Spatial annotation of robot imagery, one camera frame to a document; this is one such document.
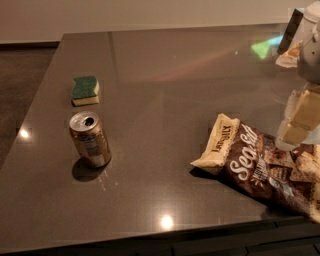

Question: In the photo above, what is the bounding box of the green and yellow sponge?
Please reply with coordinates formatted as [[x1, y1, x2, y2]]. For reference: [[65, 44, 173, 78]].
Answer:
[[71, 76, 99, 106]]

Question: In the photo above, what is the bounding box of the black bar on robot base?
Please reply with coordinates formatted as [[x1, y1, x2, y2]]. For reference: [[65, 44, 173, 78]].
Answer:
[[277, 8, 304, 55]]

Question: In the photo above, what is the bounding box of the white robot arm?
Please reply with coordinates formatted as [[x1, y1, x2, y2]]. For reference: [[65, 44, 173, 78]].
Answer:
[[276, 0, 320, 151]]

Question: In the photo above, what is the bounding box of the brown sea salt chip bag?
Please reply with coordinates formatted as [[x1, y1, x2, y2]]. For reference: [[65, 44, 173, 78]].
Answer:
[[192, 114, 320, 223]]

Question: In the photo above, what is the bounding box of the orange soda can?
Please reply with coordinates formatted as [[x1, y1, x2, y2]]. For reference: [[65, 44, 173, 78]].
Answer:
[[69, 111, 111, 168]]

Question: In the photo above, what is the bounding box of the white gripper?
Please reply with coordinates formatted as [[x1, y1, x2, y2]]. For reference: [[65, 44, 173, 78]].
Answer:
[[275, 40, 320, 151]]

